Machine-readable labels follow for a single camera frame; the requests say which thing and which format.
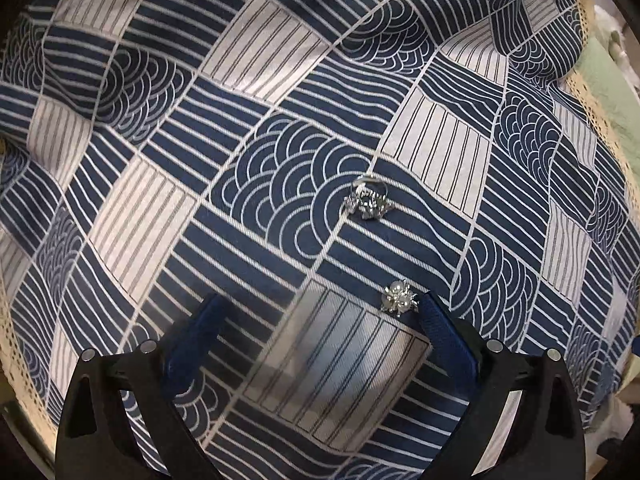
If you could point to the white fluffy blanket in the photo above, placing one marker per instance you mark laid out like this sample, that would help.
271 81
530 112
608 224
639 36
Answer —
612 25

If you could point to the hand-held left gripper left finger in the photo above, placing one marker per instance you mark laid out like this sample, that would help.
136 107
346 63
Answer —
197 345

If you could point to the green quilted sofa cover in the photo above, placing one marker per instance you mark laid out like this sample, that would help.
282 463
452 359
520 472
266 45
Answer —
615 100

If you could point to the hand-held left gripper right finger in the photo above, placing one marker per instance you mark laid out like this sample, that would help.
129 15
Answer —
445 340

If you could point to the blue white patterned cloth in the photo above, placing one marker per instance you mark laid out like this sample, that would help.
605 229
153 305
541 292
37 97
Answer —
300 110

